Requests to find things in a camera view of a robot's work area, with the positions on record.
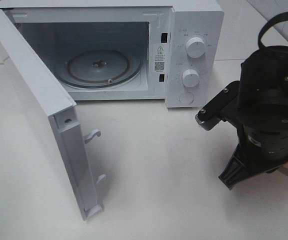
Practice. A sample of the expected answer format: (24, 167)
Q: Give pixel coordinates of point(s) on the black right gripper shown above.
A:
(258, 152)

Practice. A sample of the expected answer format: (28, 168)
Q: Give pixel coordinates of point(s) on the round white door button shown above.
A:
(186, 98)

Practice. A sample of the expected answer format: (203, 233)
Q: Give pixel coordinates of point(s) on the white microwave door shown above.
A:
(51, 114)

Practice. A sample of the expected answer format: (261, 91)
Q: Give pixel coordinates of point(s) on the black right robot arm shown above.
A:
(260, 116)

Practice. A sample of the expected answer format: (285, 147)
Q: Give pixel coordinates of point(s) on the lower white microwave knob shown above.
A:
(190, 78)

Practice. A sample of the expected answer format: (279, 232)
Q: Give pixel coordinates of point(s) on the white microwave knob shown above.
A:
(195, 47)
(190, 78)

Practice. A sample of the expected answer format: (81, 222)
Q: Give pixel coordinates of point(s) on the upper white microwave knob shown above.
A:
(195, 47)

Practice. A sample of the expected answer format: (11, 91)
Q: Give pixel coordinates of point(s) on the white microwave oven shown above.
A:
(155, 30)

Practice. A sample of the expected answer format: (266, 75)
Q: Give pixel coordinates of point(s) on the glass microwave turntable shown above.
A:
(96, 69)

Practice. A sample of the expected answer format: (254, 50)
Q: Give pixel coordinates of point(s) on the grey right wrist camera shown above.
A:
(221, 108)

